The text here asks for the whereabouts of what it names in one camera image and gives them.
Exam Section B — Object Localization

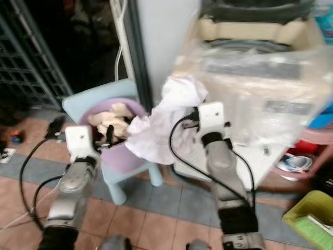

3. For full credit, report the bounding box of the white top-load washing machine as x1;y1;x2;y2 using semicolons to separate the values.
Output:
168;0;333;191

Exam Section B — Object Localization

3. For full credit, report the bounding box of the purple plastic basin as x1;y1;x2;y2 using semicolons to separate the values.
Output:
77;98;150;173

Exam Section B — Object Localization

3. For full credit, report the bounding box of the red item in basin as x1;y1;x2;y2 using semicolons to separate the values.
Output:
288;140;324;156

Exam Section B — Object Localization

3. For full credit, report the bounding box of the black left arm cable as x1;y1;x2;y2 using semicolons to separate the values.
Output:
19;125;67;232

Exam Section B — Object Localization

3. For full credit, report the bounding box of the grey robot knee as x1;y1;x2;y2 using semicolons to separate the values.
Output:
186;239;215;250
98;235;132;250

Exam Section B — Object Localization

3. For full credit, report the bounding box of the beige clothes pile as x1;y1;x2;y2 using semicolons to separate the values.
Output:
87;102;134;140

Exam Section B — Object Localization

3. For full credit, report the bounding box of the clear plastic cover sheet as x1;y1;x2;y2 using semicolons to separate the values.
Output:
174;23;333;157

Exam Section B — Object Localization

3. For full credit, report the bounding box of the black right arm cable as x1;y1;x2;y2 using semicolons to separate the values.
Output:
169;115;257;210

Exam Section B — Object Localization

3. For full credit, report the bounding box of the pink plastic basin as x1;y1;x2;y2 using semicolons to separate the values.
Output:
272;127;333;184

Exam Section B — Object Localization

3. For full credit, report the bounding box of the white wall pipe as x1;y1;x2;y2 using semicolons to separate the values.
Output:
109;0;134;83

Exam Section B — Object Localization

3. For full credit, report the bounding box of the grey left robot knee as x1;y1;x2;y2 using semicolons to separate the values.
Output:
98;235;132;250

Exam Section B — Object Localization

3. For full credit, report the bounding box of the grey right robot knee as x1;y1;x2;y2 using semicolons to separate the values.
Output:
186;239;215;250

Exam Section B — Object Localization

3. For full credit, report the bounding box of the blue plastic tub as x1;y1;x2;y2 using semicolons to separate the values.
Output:
308;100;333;130

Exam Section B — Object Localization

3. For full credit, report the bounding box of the blue white item in basin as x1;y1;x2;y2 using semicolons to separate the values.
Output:
277;153;314;176

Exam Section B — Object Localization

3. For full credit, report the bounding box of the light blue plastic chair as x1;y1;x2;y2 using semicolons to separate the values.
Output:
61;78;165;206

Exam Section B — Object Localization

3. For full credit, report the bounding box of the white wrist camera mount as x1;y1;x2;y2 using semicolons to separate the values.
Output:
65;124;100;160
197;102;227;134

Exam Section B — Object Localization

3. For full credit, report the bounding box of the black slipper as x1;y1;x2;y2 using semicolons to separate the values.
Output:
46;116;65;139

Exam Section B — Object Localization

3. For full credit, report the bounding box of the white paper scrap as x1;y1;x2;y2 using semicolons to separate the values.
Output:
1;148;17;164

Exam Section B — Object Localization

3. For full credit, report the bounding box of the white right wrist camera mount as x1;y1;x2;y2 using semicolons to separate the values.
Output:
197;102;227;134

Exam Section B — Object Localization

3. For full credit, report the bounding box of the thin white cable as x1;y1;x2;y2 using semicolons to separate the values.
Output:
1;172;68;230

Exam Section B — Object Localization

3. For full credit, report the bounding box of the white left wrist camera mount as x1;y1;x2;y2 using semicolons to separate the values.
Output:
65;124;100;160

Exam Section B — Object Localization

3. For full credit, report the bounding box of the small blue orange object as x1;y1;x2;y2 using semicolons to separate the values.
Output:
10;131;25;146

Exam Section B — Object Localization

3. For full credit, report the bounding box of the white pink garment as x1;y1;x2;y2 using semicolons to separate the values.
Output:
125;74;209;166

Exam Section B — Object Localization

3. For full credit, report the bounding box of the green plastic basket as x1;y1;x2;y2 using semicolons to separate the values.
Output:
281;190;333;250

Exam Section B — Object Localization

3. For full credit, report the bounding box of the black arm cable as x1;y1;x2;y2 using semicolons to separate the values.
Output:
169;115;257;210
19;125;67;232

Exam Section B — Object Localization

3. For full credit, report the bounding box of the dark metal grid gate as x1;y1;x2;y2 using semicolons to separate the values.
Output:
0;0;69;111

